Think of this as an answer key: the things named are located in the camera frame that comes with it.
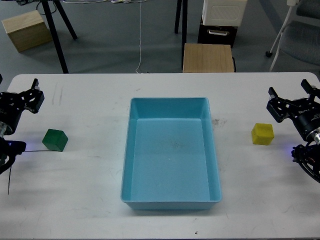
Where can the black storage crate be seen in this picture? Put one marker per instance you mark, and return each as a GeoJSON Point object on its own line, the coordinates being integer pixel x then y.
{"type": "Point", "coordinates": [217, 35]}

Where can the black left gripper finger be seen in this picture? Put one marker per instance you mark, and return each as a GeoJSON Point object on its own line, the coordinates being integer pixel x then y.
{"type": "Point", "coordinates": [35, 85]}

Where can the yellow wooden block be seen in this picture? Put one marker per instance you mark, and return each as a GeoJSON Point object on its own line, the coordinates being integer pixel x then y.
{"type": "Point", "coordinates": [262, 134]}

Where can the black zip tie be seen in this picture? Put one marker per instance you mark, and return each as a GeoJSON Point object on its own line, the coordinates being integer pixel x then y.
{"type": "Point", "coordinates": [9, 180]}

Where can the blue plastic bin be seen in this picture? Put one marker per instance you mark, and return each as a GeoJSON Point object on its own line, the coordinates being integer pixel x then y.
{"type": "Point", "coordinates": [170, 160]}

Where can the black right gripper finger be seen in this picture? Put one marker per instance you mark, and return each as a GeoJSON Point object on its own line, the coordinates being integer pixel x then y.
{"type": "Point", "coordinates": [272, 93]}
{"type": "Point", "coordinates": [309, 89]}

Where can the green wooden block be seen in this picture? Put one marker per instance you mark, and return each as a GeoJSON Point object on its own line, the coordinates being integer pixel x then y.
{"type": "Point", "coordinates": [55, 140]}

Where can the grey office chair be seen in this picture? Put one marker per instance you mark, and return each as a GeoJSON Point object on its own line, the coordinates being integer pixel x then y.
{"type": "Point", "coordinates": [297, 39]}

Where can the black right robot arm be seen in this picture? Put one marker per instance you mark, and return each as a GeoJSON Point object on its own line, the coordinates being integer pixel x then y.
{"type": "Point", "coordinates": [308, 157]}

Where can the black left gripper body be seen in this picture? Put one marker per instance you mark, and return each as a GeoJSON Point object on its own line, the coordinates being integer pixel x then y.
{"type": "Point", "coordinates": [13, 104]}

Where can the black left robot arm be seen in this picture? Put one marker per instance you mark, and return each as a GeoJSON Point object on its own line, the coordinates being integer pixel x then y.
{"type": "Point", "coordinates": [9, 149]}

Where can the black table leg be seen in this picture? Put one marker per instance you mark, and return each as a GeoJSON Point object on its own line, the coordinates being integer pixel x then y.
{"type": "Point", "coordinates": [181, 20]}

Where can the light wooden box left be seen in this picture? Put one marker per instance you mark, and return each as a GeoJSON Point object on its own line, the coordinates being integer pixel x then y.
{"type": "Point", "coordinates": [27, 30]}

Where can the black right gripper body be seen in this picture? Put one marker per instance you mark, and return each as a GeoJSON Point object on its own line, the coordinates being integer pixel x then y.
{"type": "Point", "coordinates": [303, 112]}

